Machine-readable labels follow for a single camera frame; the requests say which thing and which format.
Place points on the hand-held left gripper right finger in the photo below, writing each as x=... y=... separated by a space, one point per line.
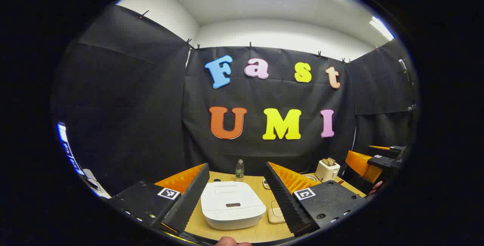
x=283 y=200

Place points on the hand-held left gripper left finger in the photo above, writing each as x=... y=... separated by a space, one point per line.
x=191 y=197

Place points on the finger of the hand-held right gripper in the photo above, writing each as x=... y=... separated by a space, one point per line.
x=389 y=148
x=359 y=163

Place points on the clear tray of rice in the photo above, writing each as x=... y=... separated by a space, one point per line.
x=276 y=214

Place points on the white rice cooker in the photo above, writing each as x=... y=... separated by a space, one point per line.
x=232 y=208

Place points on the white divided grain dish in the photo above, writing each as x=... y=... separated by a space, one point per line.
x=266 y=184

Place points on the toasted bread slice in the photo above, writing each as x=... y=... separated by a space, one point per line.
x=332 y=161
x=326 y=161

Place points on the white toaster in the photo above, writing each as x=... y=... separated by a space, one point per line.
x=327 y=172

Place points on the clear plastic water bottle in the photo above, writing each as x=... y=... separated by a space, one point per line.
x=239 y=170

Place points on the black backdrop cloth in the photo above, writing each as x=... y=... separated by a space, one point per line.
x=151 y=117

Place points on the white side desk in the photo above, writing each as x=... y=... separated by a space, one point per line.
x=94 y=185

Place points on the small ceiling light panel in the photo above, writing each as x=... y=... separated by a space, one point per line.
x=382 y=28

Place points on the computer monitor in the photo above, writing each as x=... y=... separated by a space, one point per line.
x=68 y=147

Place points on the black camera stand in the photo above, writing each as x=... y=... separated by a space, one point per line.
x=405 y=72

